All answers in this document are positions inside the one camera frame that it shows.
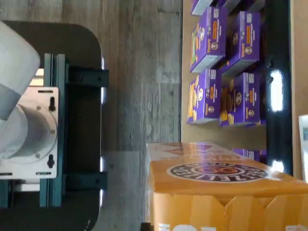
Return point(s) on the yellow white pretzel cracker box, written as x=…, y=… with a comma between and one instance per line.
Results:
x=216, y=187

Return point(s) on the purple Annie's box orange label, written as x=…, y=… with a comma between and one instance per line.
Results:
x=247, y=96
x=207, y=96

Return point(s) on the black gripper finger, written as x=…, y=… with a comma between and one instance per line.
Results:
x=146, y=227

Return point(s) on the purple Annie's box red label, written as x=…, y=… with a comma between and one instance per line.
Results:
x=252, y=154

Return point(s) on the black metal shelf rail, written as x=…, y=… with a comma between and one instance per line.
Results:
x=279, y=36

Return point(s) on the white metal mount plate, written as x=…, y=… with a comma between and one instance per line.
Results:
x=24, y=169

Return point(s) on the purple Annie's box green picture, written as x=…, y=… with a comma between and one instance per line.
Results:
x=211, y=36
x=247, y=36

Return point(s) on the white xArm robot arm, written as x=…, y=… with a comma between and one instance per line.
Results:
x=14, y=55

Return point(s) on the tan wooden shelf board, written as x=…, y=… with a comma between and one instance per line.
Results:
x=299, y=72
x=216, y=134

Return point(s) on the teal aluminium mounting frame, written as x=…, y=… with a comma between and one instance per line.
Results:
x=84, y=77

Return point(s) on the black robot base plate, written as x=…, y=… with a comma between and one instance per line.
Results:
x=79, y=43

